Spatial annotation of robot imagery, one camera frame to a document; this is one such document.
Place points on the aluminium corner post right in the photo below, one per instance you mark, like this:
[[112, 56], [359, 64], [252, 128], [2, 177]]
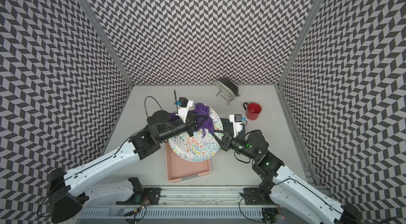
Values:
[[301, 39]]

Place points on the red mug dark rim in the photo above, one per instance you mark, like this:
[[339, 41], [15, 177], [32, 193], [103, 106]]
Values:
[[253, 110]]

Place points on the multicolour squiggle round plate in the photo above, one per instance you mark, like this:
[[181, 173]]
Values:
[[201, 146]]

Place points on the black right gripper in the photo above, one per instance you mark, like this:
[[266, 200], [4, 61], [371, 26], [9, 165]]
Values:
[[226, 140]]

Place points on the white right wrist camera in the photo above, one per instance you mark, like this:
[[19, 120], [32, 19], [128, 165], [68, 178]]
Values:
[[238, 123]]

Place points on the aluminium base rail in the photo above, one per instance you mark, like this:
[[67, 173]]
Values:
[[111, 201]]

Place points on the chrome wire plate rack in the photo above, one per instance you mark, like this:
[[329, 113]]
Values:
[[222, 92]]

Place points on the teal square plate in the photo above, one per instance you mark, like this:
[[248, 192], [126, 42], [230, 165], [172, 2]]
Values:
[[229, 127]]

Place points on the aluminium corner post left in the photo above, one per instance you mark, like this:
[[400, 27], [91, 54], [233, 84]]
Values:
[[105, 40]]

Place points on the purple microfibre cloth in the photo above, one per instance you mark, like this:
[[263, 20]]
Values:
[[193, 122]]

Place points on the pink perforated plastic tray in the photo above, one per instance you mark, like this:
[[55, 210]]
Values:
[[179, 169]]

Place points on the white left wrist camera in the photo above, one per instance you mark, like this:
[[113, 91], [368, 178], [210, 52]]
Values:
[[183, 107]]

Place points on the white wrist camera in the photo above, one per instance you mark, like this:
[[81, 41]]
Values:
[[183, 107], [238, 123]]

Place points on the aluminium corner post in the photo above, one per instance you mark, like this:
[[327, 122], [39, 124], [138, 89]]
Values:
[[105, 40], [301, 39]]

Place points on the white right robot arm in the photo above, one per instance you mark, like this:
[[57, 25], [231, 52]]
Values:
[[281, 186]]

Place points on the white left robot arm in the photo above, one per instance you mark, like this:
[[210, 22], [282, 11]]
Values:
[[65, 190]]

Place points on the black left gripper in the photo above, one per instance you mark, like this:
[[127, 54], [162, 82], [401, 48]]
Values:
[[191, 124]]

